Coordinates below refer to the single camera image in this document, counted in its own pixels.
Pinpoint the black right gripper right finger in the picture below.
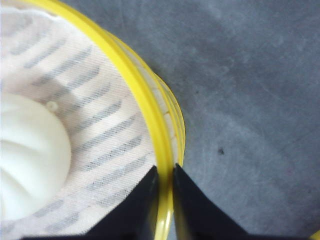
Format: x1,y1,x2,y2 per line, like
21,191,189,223
173,164,251,240

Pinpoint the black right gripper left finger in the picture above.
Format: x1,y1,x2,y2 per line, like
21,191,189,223
86,166,159,240

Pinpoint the bamboo steamer basket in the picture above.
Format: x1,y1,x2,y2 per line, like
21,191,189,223
20,0,186,240

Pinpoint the white bun right basket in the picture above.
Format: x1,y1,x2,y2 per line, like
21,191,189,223
0,93,71,221

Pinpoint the white gauze liner right basket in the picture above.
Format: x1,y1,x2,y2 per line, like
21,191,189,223
0,0,155,240

